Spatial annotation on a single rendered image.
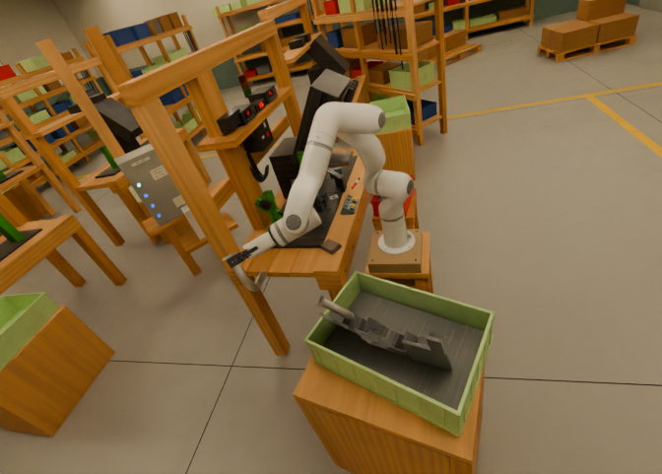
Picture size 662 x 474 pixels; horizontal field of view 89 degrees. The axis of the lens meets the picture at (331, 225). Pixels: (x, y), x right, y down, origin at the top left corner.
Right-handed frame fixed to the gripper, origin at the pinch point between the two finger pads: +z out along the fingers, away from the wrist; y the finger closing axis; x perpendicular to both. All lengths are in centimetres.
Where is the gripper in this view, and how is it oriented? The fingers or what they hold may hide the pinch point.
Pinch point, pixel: (235, 260)
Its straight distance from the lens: 117.1
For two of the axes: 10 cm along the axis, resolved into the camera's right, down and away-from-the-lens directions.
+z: -8.6, 5.1, 0.2
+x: 5.1, 8.6, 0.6
